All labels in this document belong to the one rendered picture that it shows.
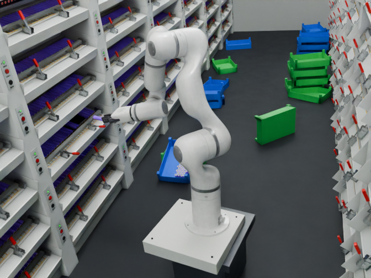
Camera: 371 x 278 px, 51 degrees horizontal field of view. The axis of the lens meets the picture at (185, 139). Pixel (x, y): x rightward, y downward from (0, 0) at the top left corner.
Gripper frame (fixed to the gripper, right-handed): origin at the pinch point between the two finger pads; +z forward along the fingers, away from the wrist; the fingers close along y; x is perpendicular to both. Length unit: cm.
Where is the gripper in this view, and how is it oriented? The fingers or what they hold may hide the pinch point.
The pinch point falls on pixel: (107, 118)
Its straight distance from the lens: 195.1
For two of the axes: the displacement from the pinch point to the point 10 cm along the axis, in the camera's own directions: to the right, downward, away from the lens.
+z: -9.1, 1.3, 3.9
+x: 3.0, 8.6, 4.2
